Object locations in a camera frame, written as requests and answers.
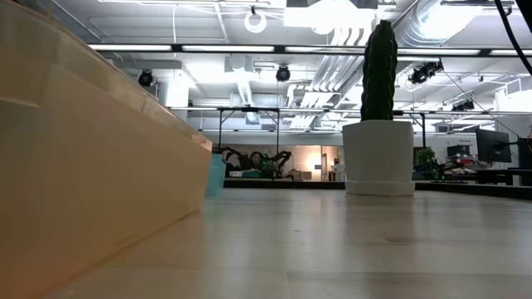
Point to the black ceiling camera cluster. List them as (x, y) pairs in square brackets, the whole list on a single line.
[(424, 72)]

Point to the black office desk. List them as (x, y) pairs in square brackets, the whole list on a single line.
[(498, 174)]

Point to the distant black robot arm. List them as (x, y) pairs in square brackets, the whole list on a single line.
[(241, 158), (278, 158)]

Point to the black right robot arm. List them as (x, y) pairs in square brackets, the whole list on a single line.
[(525, 8)]

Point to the distant black frame stand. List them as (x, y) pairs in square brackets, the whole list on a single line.
[(249, 109)]

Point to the long linear ceiling light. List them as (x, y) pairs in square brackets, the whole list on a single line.
[(436, 52)]

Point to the black computer monitor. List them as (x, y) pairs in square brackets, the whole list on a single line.
[(492, 145)]

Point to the silver ventilation duct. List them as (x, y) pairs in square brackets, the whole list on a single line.
[(420, 29)]

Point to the dark green cactus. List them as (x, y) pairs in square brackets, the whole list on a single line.
[(379, 70)]

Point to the black aluminium table frame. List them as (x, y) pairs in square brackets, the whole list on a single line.
[(291, 183)]

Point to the black ceiling track lights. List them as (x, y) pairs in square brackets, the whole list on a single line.
[(463, 106)]

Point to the small green plant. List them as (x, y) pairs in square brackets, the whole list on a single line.
[(270, 168)]

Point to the green translucent plastic tray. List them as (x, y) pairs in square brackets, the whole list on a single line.
[(216, 174)]

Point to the white plant pot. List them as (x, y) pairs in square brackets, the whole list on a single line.
[(378, 158)]

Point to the orange translucent plastic tray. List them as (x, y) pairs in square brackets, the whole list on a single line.
[(83, 166)]

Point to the green potted plant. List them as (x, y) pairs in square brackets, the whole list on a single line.
[(425, 157)]

